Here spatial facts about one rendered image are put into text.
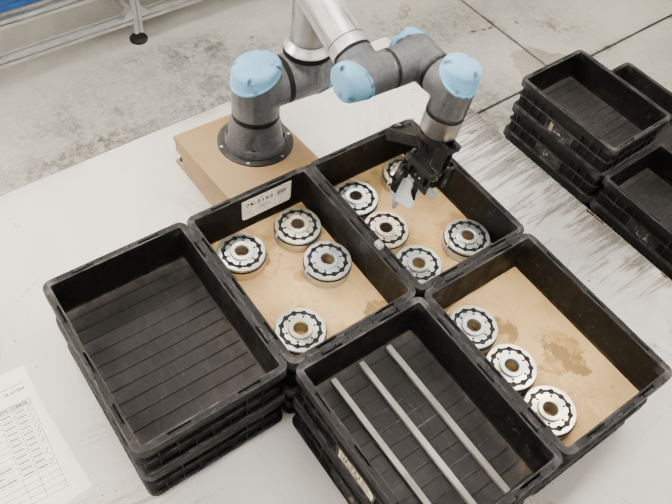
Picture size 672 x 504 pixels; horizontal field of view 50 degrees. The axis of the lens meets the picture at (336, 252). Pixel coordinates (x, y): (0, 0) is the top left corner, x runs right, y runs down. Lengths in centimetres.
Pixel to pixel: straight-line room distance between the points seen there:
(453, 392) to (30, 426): 83
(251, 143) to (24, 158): 141
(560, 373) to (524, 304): 17
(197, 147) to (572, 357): 99
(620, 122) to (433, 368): 143
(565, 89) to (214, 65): 150
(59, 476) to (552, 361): 98
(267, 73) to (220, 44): 176
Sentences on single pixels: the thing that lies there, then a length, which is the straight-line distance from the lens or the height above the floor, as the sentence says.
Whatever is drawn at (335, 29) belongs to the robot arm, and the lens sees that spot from 134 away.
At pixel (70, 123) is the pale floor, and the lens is 312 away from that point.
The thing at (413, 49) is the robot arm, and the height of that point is 128.
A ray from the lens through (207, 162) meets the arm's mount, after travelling 179.
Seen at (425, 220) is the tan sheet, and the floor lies 83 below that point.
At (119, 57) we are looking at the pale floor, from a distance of 339.
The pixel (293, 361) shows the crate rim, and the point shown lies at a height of 93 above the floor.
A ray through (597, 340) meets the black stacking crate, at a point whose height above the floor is 85.
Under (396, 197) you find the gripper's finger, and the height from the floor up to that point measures 98.
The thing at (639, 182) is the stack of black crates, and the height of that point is 38.
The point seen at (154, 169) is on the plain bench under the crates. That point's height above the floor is 70.
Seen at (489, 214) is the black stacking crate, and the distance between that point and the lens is 164.
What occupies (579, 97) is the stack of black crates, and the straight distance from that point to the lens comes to 269.
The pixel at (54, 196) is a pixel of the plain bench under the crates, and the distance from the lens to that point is 191.
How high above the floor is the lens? 209
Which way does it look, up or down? 53 degrees down
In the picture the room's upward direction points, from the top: 8 degrees clockwise
